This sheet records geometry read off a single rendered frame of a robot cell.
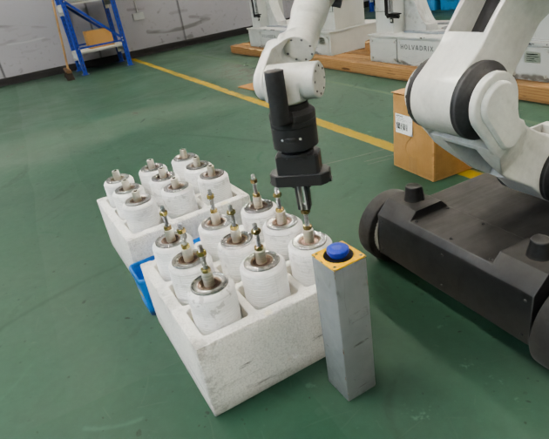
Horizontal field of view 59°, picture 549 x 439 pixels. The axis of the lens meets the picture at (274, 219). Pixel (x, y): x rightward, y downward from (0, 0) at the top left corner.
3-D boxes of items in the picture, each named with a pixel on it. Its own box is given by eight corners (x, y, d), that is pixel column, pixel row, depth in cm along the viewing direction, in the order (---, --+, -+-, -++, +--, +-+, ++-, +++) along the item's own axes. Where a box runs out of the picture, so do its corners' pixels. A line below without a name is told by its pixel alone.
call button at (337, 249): (341, 248, 88) (339, 239, 87) (354, 257, 85) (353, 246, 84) (322, 256, 87) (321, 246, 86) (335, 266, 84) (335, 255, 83)
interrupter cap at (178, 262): (196, 271, 100) (195, 268, 100) (166, 269, 103) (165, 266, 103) (212, 252, 107) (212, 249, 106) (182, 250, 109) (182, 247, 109)
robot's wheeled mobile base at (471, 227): (531, 187, 158) (540, 84, 143) (725, 251, 115) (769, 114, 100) (372, 258, 135) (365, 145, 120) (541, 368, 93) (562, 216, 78)
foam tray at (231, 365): (282, 265, 144) (274, 211, 135) (368, 334, 112) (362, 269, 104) (158, 320, 129) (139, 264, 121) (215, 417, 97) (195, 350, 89)
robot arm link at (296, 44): (261, 108, 92) (279, 55, 98) (305, 106, 89) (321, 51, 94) (247, 84, 87) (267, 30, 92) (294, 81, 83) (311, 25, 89)
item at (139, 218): (164, 242, 153) (149, 190, 145) (174, 253, 145) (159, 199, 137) (134, 253, 149) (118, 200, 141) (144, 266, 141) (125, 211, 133)
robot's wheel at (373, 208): (414, 239, 145) (412, 178, 136) (426, 246, 141) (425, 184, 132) (360, 264, 138) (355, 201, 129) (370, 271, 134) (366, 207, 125)
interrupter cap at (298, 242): (327, 232, 107) (327, 229, 106) (326, 250, 100) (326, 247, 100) (294, 234, 108) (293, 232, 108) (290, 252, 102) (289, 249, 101)
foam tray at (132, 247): (211, 207, 188) (200, 165, 180) (259, 244, 157) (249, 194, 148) (111, 245, 172) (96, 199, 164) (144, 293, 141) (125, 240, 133)
